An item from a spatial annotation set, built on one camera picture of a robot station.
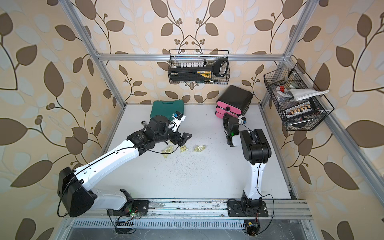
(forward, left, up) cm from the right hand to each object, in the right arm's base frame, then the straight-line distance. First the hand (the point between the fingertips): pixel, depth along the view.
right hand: (224, 113), depth 102 cm
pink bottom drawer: (+2, +3, -4) cm, 5 cm away
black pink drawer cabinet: (+6, -8, +5) cm, 11 cm away
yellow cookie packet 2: (-22, +28, -9) cm, 37 cm away
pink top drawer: (-1, -3, +6) cm, 7 cm away
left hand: (-25, +25, +15) cm, 38 cm away
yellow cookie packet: (-23, +38, -8) cm, 46 cm away
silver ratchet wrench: (+1, +59, -8) cm, 59 cm away
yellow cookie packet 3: (-22, +18, -8) cm, 30 cm away
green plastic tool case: (+14, +49, -7) cm, 52 cm away
